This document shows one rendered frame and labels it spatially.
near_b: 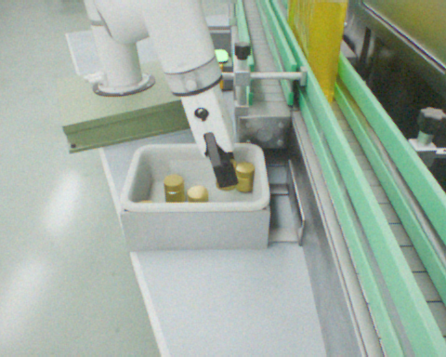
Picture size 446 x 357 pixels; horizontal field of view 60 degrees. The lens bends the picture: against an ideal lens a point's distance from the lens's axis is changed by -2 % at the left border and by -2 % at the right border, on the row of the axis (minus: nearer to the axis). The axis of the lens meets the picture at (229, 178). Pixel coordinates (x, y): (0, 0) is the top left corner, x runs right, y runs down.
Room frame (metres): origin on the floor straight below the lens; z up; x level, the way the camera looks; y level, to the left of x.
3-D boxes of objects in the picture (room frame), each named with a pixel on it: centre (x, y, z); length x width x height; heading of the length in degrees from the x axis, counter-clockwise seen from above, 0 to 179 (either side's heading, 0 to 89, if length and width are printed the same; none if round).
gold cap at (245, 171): (0.56, -0.03, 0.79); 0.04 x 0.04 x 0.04
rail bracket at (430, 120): (0.39, -0.25, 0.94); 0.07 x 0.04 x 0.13; 91
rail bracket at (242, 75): (0.63, -0.04, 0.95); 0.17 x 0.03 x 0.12; 91
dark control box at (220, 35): (1.34, 0.04, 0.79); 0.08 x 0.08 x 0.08; 1
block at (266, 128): (0.63, -0.06, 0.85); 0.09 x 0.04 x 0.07; 91
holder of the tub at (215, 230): (0.51, 0.02, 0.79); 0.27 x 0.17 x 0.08; 91
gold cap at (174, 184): (0.53, 0.09, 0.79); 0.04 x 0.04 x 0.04
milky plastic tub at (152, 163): (0.51, 0.05, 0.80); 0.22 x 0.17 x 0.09; 91
